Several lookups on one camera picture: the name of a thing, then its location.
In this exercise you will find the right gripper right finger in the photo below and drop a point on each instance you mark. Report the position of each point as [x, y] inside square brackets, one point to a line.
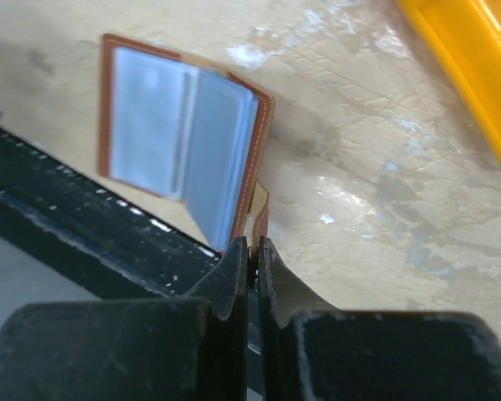
[282, 294]

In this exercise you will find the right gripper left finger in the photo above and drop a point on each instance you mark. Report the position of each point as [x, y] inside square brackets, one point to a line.
[222, 363]

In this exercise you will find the brown leather card holder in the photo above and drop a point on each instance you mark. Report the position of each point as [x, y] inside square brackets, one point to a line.
[179, 126]

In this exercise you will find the yellow plastic bin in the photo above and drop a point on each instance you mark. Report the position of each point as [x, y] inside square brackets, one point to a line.
[465, 37]

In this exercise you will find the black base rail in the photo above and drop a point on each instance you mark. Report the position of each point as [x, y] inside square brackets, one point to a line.
[89, 234]

